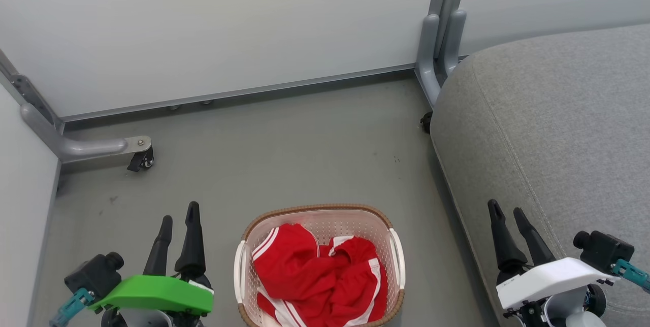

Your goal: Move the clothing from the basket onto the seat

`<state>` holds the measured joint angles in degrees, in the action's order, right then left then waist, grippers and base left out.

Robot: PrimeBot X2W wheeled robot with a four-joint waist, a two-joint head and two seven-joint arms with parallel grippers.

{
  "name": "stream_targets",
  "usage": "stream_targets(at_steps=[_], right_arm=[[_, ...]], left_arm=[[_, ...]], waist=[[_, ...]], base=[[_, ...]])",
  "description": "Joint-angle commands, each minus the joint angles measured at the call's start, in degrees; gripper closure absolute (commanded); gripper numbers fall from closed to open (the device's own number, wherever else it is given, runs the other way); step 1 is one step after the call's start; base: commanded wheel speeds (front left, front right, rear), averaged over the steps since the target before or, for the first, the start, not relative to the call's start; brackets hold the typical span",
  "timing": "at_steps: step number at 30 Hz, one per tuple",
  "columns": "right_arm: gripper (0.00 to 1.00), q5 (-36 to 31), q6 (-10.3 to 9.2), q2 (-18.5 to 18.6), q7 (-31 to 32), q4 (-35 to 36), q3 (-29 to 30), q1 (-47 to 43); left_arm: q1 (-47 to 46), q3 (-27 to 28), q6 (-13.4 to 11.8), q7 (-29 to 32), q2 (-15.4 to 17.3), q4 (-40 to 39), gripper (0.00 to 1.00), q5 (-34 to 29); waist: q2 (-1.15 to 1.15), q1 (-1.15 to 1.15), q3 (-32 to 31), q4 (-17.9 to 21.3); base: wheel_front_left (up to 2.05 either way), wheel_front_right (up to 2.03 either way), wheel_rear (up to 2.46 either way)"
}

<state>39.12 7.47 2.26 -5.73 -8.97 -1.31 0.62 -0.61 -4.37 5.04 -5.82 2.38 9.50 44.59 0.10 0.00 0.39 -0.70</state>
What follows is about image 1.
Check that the grey partition bottom rail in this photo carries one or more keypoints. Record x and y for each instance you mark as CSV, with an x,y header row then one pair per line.
x,y
238,92

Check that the grey fabric sofa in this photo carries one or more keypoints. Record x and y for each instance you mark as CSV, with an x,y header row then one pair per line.
x,y
548,129

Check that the grey partition leg with screw plate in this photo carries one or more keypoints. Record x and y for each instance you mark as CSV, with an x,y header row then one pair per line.
x,y
76,148

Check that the grey double-tube partition leg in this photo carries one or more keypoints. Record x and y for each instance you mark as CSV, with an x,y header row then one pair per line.
x,y
431,53

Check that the black caster wheel with bracket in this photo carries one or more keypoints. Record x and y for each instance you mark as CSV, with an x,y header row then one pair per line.
x,y
143,160

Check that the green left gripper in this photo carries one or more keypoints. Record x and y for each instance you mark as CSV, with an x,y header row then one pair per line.
x,y
152,291

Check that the white laundry basket brown rim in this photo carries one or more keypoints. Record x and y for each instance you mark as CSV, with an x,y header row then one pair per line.
x,y
325,220

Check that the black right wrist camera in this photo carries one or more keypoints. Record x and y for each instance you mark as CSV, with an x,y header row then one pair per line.
x,y
604,251

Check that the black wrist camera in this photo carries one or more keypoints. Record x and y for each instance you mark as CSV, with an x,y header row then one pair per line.
x,y
94,273
604,251

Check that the red garment with striped cuffs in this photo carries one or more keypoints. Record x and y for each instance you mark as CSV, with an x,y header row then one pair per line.
x,y
287,261

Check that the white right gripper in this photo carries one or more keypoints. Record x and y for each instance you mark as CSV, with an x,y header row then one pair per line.
x,y
546,279

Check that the red garment broad white stripe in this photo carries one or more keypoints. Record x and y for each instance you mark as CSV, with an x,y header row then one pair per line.
x,y
355,271

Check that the small black caster wheel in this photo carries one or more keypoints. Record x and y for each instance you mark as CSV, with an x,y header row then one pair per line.
x,y
426,122

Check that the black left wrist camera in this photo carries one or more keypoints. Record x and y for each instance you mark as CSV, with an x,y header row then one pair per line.
x,y
94,273

